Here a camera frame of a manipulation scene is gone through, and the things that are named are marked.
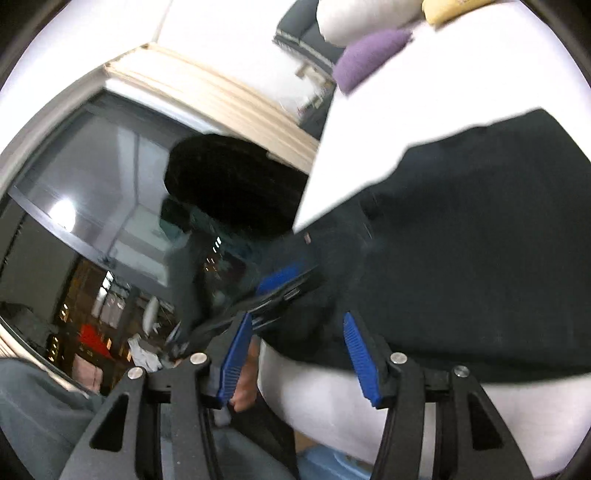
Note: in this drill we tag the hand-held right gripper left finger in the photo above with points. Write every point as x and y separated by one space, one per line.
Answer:
235 355

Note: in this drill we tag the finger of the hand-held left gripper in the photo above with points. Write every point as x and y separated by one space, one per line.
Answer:
272 310
277 278

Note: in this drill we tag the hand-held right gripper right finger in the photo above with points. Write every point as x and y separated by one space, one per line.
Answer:
362 364

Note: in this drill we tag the black pants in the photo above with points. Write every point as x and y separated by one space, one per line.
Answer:
461 254

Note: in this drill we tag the person's left hand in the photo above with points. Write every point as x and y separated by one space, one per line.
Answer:
244 378

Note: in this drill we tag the light blue object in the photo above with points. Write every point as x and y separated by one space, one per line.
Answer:
332 464

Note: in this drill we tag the black hanging cloth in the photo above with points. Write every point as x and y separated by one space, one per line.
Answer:
231 184

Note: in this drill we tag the dark grey nightstand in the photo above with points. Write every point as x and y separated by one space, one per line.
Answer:
314 122

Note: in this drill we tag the person's grey clothing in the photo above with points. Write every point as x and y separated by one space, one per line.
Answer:
37 415

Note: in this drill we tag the beige curtain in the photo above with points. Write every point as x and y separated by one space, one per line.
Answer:
207 92

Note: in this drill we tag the light wooden stand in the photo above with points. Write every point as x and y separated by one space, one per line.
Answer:
308 71

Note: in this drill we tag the bed with white sheet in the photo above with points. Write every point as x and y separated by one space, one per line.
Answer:
415 92

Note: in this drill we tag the grey padded headboard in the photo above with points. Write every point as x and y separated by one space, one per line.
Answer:
304 41

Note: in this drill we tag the purple cushion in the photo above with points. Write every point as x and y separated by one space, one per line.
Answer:
369 57

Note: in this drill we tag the long white pillow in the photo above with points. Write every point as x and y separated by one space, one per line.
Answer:
360 18

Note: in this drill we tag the yellow cushion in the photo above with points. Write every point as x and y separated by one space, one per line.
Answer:
443 11

